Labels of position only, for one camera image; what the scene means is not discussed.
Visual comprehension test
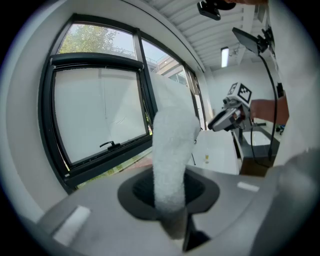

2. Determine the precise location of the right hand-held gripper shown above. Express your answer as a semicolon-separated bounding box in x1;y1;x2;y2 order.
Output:
207;81;253;132

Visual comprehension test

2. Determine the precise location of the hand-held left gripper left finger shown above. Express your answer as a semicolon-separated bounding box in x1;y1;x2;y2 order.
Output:
37;166;185;256

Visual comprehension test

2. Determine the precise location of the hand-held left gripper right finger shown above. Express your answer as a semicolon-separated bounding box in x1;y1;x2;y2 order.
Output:
184;164;273;241

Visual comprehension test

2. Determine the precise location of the white cleaning cloth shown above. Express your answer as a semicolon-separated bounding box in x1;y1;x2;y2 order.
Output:
151;105;201;241

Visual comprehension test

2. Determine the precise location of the black window frame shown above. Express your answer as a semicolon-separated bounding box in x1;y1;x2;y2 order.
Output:
38;13;209;195

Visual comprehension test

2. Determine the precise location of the person's right forearm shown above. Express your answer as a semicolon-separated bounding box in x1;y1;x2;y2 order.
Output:
249;96;290;126

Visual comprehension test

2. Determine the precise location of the brown cardboard box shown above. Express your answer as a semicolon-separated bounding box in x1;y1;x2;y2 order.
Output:
240;157;270;178

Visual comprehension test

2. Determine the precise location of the ceiling light panel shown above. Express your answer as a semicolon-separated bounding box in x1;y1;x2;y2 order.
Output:
220;46;230;69

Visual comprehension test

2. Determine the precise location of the black monitor on stand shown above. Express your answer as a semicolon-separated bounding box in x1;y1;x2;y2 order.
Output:
231;26;281;166

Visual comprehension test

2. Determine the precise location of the person's white shirt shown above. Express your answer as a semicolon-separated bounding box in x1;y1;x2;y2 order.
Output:
268;0;320;176

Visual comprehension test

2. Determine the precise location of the green tree outside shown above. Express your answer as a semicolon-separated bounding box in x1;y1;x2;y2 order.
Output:
59;23;136;60

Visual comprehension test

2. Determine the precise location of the black window handle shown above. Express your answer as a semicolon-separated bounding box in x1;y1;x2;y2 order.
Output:
99;140;121;151

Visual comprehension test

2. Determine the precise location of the black head-worn camera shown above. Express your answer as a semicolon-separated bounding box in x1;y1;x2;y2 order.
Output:
196;0;236;21

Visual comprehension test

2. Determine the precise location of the grey hanging pull cord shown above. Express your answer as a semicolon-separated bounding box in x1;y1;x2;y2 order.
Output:
99;68;109;126

